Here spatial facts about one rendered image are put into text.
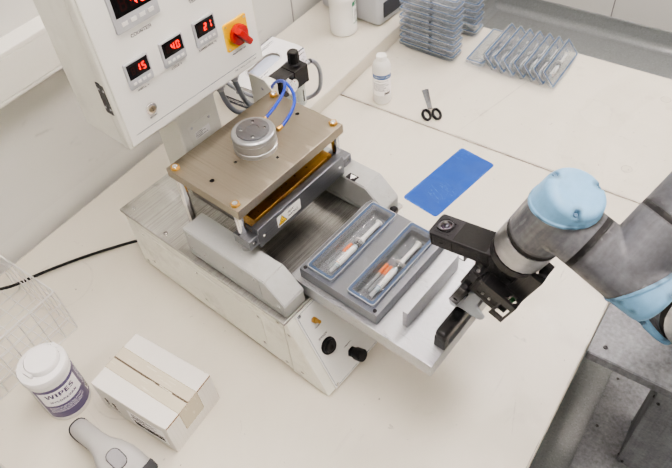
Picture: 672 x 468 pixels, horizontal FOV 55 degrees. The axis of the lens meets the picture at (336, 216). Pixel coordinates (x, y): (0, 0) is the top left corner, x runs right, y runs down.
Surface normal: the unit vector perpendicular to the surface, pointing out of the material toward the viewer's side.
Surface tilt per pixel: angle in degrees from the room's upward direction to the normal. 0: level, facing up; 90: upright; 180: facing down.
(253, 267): 0
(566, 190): 20
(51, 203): 90
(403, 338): 0
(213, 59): 90
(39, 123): 90
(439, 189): 0
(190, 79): 90
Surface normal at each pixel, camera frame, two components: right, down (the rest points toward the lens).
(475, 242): -0.20, -0.72
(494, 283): 0.20, -0.48
